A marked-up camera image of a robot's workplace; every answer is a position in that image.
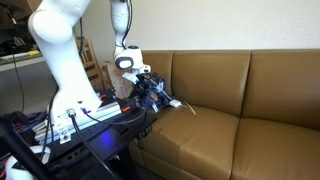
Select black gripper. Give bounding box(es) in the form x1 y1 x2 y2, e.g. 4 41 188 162
135 73 152 91

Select blue denim jeans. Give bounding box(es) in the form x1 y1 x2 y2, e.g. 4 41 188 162
135 77 176 113

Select brown paper bag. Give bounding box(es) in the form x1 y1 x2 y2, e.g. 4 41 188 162
101 59 140 101

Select tan leather sofa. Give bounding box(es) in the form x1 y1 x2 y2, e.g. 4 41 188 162
127 49 320 180

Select white charger brick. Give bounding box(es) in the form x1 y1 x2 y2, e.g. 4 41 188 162
169 98 183 109

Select wooden folding chair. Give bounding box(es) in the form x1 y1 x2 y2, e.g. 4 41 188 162
75 37 105 93

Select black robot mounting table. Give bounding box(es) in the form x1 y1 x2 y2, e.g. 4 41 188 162
41 97 158 180

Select cluttered background desk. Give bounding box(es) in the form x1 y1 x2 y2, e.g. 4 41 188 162
0 18 46 73

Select black tripod pole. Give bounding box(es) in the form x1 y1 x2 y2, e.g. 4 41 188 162
0 114 52 180

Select white round device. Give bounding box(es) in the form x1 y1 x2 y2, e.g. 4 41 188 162
4 144 53 180

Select white charger cable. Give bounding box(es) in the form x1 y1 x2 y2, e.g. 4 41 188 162
146 74 198 116

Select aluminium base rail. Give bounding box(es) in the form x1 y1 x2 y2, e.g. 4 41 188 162
33 101 123 145

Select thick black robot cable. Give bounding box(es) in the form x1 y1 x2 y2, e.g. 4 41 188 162
66 109 118 180

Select thin black hanging cable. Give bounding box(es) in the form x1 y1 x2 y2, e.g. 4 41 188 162
10 49 27 114

